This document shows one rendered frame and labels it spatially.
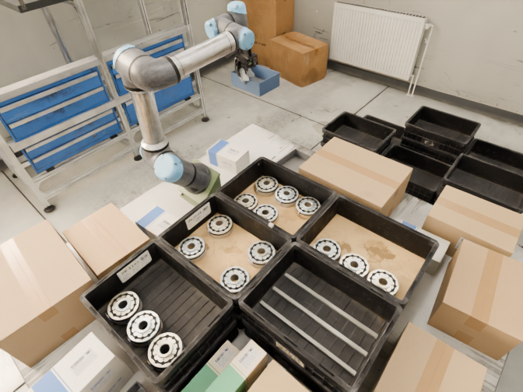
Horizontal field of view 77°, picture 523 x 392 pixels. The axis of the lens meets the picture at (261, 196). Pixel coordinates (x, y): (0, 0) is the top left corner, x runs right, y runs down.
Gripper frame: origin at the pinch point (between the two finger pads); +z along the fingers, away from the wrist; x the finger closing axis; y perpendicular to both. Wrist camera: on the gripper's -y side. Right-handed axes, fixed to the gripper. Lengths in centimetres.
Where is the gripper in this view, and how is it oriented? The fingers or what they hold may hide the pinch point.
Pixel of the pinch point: (244, 80)
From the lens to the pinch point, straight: 172.6
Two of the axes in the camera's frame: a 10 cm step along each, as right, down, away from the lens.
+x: 6.8, -6.0, 4.3
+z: 1.1, 6.5, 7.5
